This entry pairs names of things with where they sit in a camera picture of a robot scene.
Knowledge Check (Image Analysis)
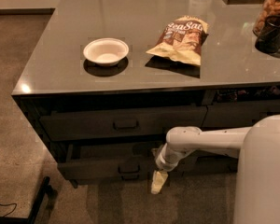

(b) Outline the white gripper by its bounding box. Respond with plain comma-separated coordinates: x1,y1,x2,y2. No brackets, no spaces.
151,144,193,194

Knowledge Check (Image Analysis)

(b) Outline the drawer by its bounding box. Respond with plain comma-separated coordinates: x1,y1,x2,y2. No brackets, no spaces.
40,105,207,141
203,99,280,129
69,172,152,189
58,141,238,180

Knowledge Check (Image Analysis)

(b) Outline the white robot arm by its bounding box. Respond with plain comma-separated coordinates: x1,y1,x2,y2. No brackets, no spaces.
151,115,280,224

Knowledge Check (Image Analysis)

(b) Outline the dark counter cabinet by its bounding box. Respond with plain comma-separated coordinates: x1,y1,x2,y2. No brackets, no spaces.
10,0,280,189

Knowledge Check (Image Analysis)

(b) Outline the black metal stand leg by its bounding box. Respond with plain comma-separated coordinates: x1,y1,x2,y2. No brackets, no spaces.
0,176,54,224

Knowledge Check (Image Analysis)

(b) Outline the white paper bowl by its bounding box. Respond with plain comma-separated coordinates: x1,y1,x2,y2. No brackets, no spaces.
83,38,129,66

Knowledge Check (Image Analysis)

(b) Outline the sea salt chip bag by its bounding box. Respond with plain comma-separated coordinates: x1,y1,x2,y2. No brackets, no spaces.
147,16,208,66

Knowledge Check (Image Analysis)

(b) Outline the black mesh cup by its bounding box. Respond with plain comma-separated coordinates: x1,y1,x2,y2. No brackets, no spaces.
255,15,280,54

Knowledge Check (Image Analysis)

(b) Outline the glass jar of nuts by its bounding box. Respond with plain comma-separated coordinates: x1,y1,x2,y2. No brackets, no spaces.
252,0,280,36

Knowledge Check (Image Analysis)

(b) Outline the black cable on floor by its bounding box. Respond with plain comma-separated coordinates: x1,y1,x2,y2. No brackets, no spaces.
0,197,18,219

